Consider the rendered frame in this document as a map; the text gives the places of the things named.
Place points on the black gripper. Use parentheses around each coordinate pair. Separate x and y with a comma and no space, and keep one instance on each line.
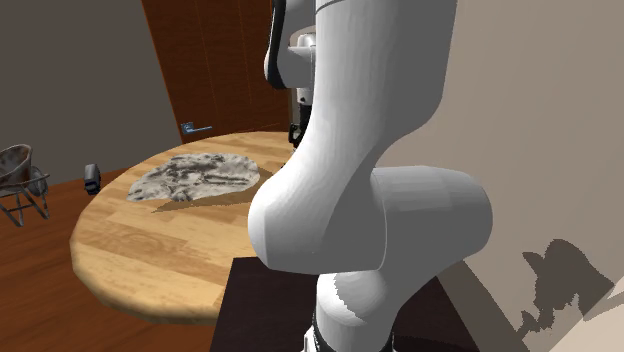
(303,117)

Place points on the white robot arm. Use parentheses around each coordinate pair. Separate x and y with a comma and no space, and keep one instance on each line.
(360,195)

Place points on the brown wooden door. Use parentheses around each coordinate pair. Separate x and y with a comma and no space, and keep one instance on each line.
(219,68)

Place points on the grey mottled flat slab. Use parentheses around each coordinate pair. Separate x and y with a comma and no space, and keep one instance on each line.
(195,176)

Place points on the round wooden table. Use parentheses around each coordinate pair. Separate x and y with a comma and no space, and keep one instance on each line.
(161,253)

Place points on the dark robot stand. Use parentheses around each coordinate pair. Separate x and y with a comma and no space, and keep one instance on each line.
(263,312)

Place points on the small black device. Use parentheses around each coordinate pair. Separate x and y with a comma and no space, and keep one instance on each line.
(92,178)

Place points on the grey wheelbarrow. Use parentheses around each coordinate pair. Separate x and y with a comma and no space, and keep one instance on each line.
(19,170)

